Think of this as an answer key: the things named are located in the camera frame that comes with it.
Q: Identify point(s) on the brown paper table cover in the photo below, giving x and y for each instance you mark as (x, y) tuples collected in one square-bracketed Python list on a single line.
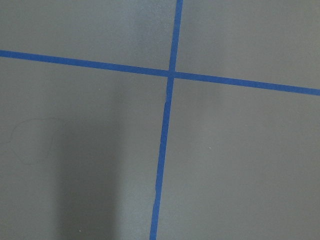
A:
[(159, 119)]

